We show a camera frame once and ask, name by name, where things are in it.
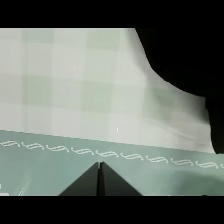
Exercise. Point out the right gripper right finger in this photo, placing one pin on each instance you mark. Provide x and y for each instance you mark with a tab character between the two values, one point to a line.
115	184

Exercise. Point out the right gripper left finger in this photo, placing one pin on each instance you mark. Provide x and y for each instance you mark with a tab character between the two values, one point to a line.
87	184

